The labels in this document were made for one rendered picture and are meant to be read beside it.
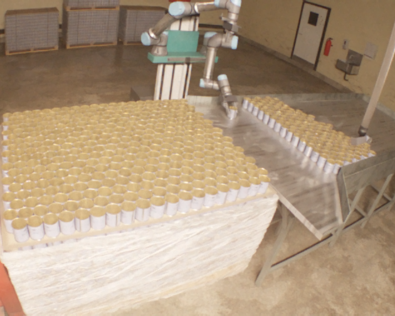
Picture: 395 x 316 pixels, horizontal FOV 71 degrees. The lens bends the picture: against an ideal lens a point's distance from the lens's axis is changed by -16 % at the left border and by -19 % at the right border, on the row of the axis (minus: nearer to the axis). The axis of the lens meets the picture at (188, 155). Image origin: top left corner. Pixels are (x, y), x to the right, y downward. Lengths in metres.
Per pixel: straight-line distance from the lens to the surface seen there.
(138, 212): 1.40
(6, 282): 2.12
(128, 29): 9.00
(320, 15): 9.76
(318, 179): 2.15
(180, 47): 3.08
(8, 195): 1.50
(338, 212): 1.93
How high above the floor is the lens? 2.13
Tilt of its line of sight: 32 degrees down
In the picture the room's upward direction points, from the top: 10 degrees clockwise
